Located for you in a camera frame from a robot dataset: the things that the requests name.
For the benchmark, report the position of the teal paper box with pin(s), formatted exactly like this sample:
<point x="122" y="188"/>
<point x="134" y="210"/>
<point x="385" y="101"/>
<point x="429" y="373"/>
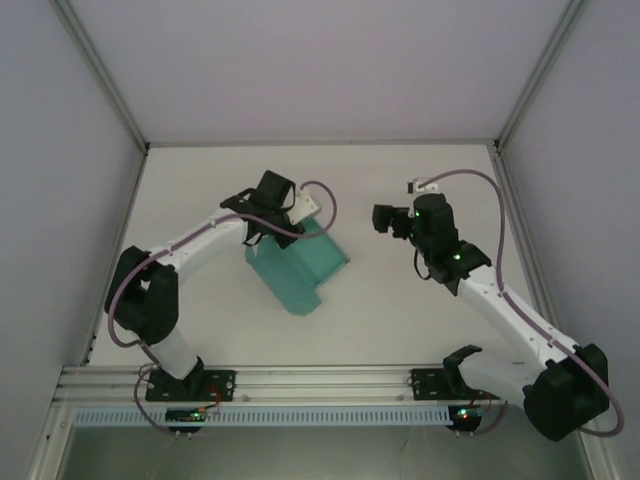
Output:
<point x="295" y="275"/>

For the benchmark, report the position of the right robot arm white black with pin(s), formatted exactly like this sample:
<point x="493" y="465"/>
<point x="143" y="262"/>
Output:
<point x="500" y="320"/>

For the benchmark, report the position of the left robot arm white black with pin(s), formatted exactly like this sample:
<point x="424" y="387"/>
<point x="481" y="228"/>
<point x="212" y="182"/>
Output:
<point x="210" y="240"/>

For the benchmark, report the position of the right circuit board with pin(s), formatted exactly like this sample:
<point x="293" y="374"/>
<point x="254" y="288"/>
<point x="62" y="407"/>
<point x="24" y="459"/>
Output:
<point x="465" y="414"/>

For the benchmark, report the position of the circuit board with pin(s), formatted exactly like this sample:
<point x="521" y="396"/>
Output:
<point x="185" y="416"/>
<point x="465" y="414"/>

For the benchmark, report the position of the left circuit board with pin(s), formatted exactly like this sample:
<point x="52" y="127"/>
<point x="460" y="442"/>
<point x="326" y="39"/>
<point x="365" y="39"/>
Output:
<point x="185" y="416"/>

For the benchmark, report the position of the aluminium table side rail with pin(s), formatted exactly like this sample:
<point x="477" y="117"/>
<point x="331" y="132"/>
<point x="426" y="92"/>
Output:
<point x="512" y="200"/>
<point x="130" y="200"/>

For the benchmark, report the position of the aluminium mounting rail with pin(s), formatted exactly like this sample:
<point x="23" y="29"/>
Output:
<point x="320" y="382"/>

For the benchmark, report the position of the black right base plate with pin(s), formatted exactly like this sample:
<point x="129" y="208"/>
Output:
<point x="425" y="382"/>

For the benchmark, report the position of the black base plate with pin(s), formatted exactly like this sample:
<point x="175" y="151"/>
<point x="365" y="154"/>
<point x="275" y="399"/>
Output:
<point x="425" y="382"/>
<point x="225" y="385"/>

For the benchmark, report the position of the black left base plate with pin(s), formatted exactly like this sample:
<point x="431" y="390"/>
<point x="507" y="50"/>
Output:
<point x="225" y="385"/>

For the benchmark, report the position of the aluminium frame post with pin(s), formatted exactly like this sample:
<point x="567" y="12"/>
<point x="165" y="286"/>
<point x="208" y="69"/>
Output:
<point x="101" y="65"/>
<point x="541" y="65"/>

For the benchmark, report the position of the aluminium frame leg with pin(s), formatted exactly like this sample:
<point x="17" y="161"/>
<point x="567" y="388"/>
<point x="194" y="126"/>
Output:
<point x="47" y="445"/>
<point x="595" y="445"/>

